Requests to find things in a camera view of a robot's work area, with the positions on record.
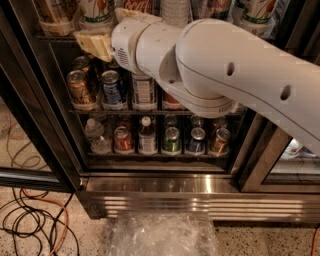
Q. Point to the gold can middle shelf front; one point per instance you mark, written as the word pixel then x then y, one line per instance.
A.
pixel 79 87

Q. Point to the right glass fridge door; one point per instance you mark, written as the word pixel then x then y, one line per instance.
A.
pixel 264 171

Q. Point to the brown tea bottle bottom shelf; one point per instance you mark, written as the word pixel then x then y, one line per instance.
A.
pixel 147 137

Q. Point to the clear plastic bag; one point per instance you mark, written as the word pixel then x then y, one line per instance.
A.
pixel 163 234

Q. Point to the clear water bottle shelf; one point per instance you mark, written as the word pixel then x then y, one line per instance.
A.
pixel 99 142
pixel 175 12

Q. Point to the red coca-cola can front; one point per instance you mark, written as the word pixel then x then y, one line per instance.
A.
pixel 170 103

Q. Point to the open left glass fridge door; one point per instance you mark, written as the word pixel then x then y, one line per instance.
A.
pixel 35 152

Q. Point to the white can behind right door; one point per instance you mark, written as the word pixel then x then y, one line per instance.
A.
pixel 292 150

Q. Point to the gold can bottom shelf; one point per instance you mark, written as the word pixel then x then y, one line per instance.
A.
pixel 220 141

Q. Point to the gold can top shelf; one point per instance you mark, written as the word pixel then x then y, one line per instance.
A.
pixel 56 17

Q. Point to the red can bottom shelf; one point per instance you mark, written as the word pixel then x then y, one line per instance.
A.
pixel 122 139

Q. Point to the green can bottom shelf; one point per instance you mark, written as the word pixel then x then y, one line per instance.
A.
pixel 172 143

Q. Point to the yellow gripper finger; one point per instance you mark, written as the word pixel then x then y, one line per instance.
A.
pixel 122 13
pixel 99 45

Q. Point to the white green can top right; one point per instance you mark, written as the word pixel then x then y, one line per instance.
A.
pixel 255 15

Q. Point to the blue pepsi can middle front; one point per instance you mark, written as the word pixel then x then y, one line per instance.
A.
pixel 112 88

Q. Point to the stainless steel beverage fridge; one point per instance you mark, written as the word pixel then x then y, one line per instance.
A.
pixel 127 181

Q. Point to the gold can shelf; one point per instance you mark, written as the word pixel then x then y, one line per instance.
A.
pixel 220 141
pixel 85 64
pixel 79 87
pixel 56 17

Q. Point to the clear water bottle bottom shelf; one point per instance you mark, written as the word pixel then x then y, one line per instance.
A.
pixel 99 142

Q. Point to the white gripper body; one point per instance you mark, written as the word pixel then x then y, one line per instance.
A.
pixel 124 45

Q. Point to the red coca-cola bottle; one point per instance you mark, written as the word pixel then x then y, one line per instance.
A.
pixel 144 6

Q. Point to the brown iced tea bottle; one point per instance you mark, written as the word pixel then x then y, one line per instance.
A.
pixel 143 90

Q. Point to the clear water bottle top shelf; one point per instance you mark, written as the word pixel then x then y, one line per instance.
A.
pixel 175 12

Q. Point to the blue can bottom shelf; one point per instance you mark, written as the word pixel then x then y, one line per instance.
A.
pixel 196 141

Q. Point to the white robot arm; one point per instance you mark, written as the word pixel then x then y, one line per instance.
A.
pixel 211 65

